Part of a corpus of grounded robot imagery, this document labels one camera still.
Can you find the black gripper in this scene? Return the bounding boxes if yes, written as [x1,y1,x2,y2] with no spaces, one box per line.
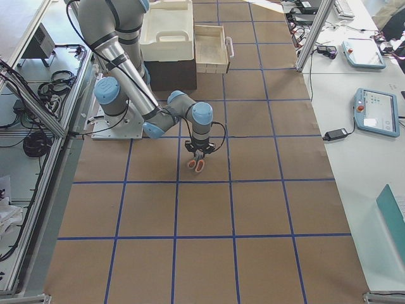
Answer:
[185,138,215,160]

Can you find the grey orange scissors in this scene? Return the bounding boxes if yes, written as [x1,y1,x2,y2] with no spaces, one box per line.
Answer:
[187,151,205,173]

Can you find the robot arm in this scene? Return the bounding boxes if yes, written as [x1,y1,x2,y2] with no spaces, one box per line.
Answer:
[77,1,216,162]

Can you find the dark brown wooden cabinet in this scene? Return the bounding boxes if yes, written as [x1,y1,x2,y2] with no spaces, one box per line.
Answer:
[144,60,197,91]

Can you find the cream plastic tray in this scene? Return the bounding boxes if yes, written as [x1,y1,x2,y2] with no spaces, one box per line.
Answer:
[139,1,194,62]

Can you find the black power adapter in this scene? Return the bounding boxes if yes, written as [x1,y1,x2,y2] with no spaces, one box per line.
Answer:
[323,128,349,141]

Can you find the near blue teach pendant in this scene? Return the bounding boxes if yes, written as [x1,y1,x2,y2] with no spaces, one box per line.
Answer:
[354,88,400,137]

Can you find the blue teach pendant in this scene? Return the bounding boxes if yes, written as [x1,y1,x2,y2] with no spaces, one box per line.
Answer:
[342,38,386,69]
[354,88,400,137]

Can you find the far blue teach pendant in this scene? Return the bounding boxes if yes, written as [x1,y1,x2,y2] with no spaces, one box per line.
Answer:
[342,38,386,69]

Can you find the grey electronics box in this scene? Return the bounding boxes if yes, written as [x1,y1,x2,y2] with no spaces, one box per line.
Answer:
[22,23,56,67]

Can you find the teal laptop lid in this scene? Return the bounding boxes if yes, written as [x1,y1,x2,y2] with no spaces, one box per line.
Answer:
[376,184,404,250]

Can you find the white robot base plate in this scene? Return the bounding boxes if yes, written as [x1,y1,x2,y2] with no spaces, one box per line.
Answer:
[91,100,144,140]

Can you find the aluminium frame post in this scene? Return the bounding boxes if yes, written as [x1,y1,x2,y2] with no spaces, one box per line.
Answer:
[296,0,334,72]

